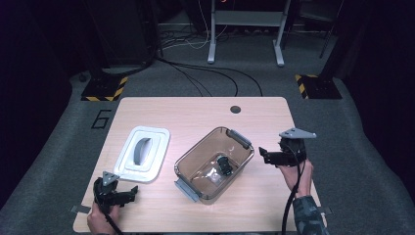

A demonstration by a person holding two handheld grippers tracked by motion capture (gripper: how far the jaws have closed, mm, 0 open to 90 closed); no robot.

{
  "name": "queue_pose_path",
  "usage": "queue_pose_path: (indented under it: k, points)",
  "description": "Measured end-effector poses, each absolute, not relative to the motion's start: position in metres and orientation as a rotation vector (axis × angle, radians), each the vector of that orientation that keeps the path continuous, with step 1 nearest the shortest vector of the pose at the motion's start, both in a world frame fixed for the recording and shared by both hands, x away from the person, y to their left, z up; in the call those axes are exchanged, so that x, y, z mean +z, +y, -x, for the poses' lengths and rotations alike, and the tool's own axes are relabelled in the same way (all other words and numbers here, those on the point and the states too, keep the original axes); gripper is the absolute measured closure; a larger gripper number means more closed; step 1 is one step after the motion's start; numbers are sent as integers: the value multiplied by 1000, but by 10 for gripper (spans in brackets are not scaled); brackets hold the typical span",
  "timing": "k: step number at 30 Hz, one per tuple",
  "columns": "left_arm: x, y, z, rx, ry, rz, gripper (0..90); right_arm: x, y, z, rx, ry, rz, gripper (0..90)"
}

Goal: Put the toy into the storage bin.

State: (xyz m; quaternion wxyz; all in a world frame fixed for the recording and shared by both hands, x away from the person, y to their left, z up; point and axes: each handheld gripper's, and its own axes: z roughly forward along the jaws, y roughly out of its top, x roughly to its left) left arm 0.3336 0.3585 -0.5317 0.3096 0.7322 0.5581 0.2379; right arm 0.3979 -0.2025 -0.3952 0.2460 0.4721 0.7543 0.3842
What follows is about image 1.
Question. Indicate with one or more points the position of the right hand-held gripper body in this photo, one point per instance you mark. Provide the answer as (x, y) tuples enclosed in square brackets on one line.
[(293, 151)]

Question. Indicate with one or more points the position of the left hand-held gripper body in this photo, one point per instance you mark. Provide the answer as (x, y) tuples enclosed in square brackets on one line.
[(106, 196)]

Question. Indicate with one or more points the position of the small black device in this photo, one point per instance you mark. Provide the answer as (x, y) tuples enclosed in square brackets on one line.
[(225, 164)]

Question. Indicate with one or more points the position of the clear brown plastic container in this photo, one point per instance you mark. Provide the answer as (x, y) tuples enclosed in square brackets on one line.
[(202, 153)]

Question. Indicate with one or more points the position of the person's left hand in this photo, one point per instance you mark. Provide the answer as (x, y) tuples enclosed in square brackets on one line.
[(101, 222)]

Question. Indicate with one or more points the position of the person's right hand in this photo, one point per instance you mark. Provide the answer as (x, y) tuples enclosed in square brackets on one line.
[(300, 179)]

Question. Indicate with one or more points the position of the grey tape strip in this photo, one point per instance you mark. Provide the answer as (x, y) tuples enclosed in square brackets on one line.
[(80, 209), (327, 211)]

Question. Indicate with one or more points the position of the clear plastic bag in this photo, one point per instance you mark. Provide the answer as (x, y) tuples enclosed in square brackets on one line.
[(210, 176)]

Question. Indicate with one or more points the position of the black stand pole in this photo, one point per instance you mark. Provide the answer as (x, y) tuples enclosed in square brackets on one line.
[(331, 29)]

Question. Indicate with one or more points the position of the large black cabinet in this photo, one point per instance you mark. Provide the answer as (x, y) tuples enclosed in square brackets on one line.
[(120, 32)]

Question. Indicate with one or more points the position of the black yellow striped base plate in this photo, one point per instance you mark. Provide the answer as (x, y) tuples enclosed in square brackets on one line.
[(104, 88), (321, 86)]

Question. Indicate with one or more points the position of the white metal desk frame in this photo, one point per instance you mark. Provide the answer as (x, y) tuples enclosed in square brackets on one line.
[(213, 36)]

